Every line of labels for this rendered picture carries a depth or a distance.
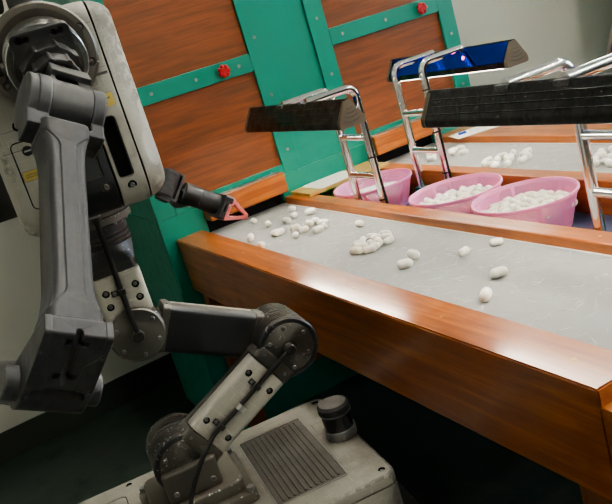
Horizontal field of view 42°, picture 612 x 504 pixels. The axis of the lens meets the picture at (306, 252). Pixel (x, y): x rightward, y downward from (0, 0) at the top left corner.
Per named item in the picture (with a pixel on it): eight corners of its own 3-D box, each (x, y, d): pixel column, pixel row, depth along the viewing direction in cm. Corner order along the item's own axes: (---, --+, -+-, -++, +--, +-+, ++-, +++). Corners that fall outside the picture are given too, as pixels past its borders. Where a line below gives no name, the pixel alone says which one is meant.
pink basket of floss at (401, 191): (409, 213, 247) (401, 185, 245) (330, 228, 258) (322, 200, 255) (425, 189, 270) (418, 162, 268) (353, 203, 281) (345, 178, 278)
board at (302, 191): (310, 197, 268) (309, 193, 268) (291, 194, 281) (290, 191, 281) (389, 165, 281) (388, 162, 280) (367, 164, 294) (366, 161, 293)
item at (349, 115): (341, 130, 199) (333, 102, 197) (245, 133, 254) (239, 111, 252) (367, 121, 202) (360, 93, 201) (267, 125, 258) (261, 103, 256)
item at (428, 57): (454, 203, 244) (420, 59, 232) (417, 198, 261) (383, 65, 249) (501, 182, 251) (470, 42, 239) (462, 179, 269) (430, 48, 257)
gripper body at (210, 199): (219, 194, 226) (196, 185, 223) (232, 197, 217) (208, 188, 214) (212, 216, 226) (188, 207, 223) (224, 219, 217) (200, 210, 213)
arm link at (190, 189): (180, 199, 212) (186, 179, 213) (171, 201, 218) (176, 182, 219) (203, 208, 216) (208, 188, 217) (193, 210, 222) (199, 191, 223)
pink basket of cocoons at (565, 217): (529, 255, 184) (521, 217, 181) (457, 242, 207) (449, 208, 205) (610, 215, 194) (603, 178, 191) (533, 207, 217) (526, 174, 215)
